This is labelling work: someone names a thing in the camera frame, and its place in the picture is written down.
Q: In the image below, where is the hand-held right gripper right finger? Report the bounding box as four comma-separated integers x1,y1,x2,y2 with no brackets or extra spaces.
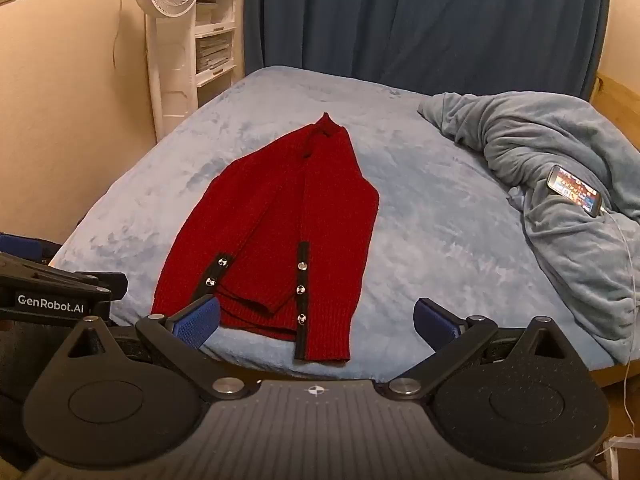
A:
389,297,568,402

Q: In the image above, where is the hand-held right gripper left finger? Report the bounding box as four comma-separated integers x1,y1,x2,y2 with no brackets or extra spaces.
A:
62,295,253,402

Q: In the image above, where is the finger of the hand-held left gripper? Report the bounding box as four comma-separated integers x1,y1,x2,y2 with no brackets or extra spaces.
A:
0,234,61,263

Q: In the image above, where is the red knit cardigan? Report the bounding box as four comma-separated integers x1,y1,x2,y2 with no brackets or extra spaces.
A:
150,112,381,363

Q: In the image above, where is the light blue bed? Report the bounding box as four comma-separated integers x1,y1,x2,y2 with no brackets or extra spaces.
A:
50,65,618,381

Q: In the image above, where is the smartphone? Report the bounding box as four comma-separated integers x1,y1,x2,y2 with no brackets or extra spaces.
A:
546,164,605,218

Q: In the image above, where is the grey-blue fleece blanket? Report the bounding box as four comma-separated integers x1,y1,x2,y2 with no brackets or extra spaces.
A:
417,91,640,366

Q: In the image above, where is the white standing fan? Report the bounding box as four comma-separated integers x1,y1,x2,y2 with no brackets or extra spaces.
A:
125,0,207,143

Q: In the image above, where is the white shelf unit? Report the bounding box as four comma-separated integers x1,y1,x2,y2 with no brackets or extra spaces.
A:
192,0,238,108

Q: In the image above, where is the dark blue curtain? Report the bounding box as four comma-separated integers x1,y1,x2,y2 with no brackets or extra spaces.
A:
242,0,611,101

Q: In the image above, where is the white charging cable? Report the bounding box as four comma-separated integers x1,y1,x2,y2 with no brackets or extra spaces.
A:
600,207,640,441

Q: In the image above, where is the fan power cord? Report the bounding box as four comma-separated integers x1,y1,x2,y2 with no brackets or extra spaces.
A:
113,0,127,73

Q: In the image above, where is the wooden bed frame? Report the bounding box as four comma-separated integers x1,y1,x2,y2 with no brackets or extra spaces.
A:
590,74,640,151

